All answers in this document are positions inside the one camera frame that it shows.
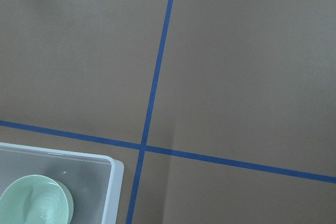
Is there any green ceramic bowl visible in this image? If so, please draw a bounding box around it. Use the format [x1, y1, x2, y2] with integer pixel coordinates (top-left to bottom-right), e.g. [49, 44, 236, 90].
[1, 175, 74, 223]

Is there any clear plastic bin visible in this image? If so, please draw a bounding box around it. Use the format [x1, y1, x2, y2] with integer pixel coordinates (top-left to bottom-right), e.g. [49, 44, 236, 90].
[1, 143, 124, 223]

